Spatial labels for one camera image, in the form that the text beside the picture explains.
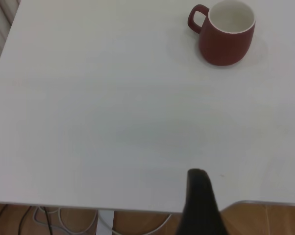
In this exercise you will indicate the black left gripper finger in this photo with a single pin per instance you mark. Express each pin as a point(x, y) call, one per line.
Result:
point(201, 208)

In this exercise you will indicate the red ceramic mug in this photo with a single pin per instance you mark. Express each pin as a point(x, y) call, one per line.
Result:
point(223, 46)

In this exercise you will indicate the white table leg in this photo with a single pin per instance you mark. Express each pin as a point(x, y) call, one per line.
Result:
point(105, 222)

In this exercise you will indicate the beige pleated curtain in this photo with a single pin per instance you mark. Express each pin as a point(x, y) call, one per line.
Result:
point(0, 24)

